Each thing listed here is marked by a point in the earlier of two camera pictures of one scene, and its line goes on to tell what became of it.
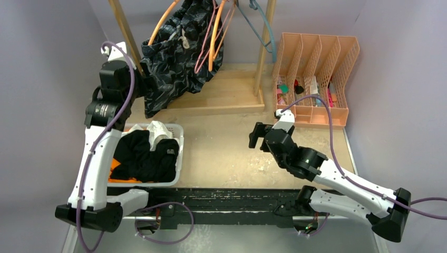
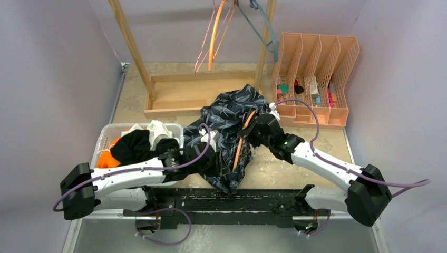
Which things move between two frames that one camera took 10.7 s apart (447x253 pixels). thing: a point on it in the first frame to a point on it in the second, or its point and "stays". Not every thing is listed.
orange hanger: [212, 55] stays
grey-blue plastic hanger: [270, 45] stays
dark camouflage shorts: [184, 50] to [223, 119]
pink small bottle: [280, 100] stays
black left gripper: [148, 84] to [220, 167]
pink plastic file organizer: [317, 65] stays
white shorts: [158, 130] stays
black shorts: [139, 162] stays
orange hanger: [162, 21] to [241, 140]
